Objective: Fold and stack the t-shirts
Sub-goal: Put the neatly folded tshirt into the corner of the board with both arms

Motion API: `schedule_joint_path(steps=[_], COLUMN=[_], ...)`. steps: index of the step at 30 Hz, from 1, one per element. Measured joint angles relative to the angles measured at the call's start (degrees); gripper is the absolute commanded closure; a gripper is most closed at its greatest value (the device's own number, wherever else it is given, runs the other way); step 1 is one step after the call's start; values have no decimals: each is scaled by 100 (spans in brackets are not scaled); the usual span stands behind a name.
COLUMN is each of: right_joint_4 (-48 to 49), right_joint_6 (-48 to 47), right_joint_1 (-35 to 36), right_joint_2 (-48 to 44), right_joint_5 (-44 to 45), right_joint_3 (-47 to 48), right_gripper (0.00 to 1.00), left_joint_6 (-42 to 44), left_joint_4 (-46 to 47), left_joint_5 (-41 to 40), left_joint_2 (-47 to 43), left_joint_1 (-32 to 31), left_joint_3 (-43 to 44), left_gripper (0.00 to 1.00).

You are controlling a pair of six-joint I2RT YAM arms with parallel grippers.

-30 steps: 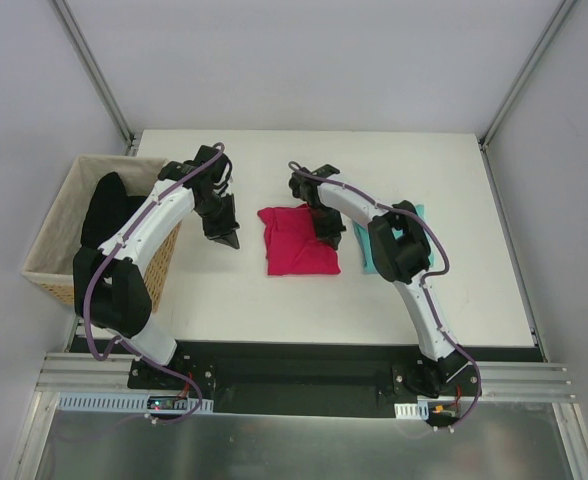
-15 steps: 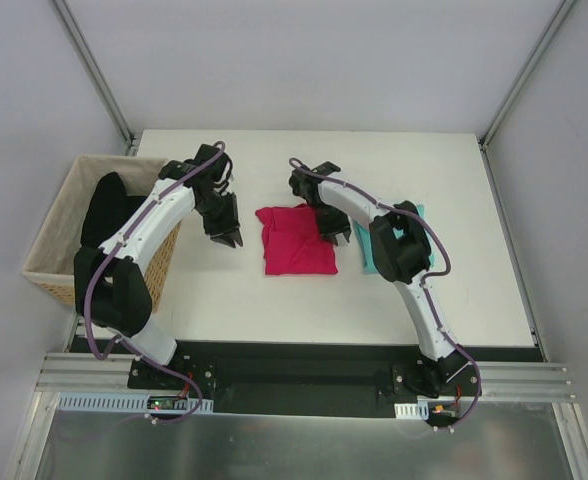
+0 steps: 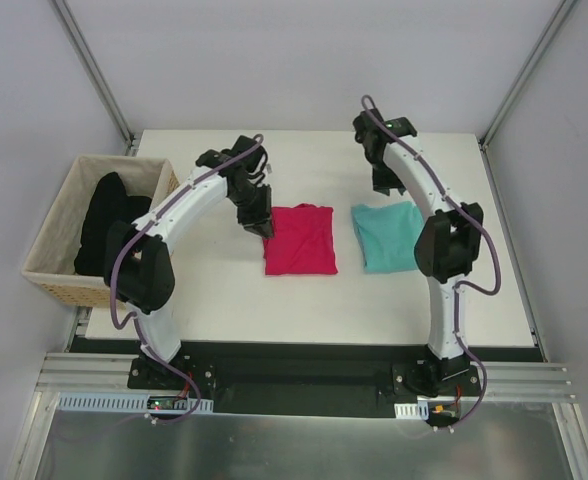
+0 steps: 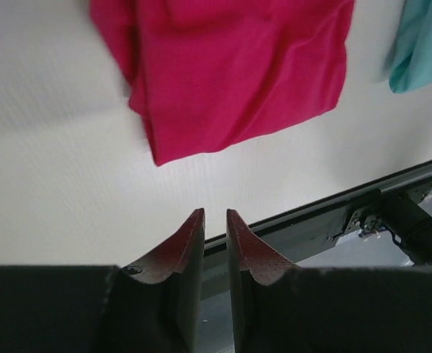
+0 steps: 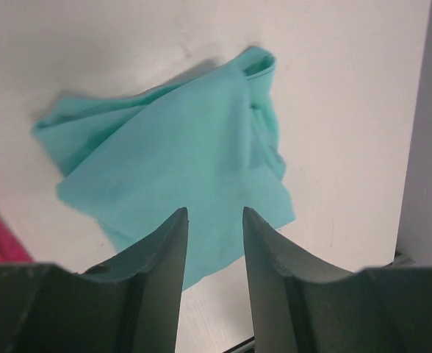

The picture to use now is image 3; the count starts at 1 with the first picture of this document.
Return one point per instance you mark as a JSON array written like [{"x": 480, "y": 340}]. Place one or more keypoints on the aluminium post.
[
  {"x": 559, "y": 17},
  {"x": 87, "y": 59}
]

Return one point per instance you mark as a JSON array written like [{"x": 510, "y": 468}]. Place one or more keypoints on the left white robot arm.
[{"x": 138, "y": 266}]

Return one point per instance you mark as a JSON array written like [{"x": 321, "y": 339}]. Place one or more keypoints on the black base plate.
[{"x": 303, "y": 379}]

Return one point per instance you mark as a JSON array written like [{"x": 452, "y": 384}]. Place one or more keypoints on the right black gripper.
[{"x": 387, "y": 176}]

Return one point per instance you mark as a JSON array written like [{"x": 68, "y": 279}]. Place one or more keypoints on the teal t shirt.
[{"x": 387, "y": 236}]

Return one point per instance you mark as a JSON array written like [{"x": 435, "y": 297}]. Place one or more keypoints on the left white cable duct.
[{"x": 132, "y": 403}]

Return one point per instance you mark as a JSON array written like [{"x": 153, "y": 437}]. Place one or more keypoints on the white cable duct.
[
  {"x": 132, "y": 403},
  {"x": 412, "y": 411}
]

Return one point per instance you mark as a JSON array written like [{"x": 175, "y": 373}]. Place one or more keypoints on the right rear aluminium post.
[{"x": 559, "y": 17}]

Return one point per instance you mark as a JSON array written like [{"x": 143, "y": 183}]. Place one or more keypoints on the left rear aluminium post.
[{"x": 87, "y": 59}]

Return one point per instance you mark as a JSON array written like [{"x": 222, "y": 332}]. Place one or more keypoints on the pink t shirt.
[{"x": 302, "y": 243}]

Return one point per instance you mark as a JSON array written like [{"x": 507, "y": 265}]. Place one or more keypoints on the right white cable duct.
[{"x": 412, "y": 411}]

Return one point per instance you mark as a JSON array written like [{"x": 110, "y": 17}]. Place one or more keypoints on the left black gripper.
[{"x": 254, "y": 214}]

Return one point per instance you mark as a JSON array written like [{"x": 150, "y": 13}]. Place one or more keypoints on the black t shirt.
[{"x": 109, "y": 203}]

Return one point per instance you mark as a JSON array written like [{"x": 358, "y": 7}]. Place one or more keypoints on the aluminium rail frame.
[{"x": 514, "y": 379}]

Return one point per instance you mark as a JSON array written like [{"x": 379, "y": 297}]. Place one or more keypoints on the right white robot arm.
[{"x": 449, "y": 242}]

